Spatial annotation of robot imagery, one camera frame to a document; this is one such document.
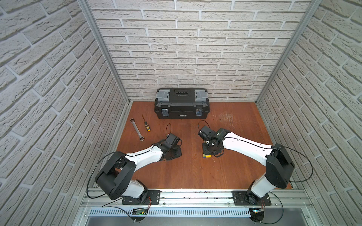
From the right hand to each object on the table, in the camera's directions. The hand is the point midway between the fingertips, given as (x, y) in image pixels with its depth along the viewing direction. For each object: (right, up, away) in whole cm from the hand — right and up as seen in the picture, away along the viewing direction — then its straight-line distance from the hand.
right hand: (208, 151), depth 84 cm
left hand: (-16, -1, +4) cm, 17 cm away
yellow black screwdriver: (-44, +15, +19) cm, 50 cm away
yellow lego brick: (0, -2, -2) cm, 3 cm away
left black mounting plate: (-34, -21, -11) cm, 41 cm away
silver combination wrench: (-45, +6, +13) cm, 47 cm away
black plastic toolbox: (-16, +31, +11) cm, 37 cm away
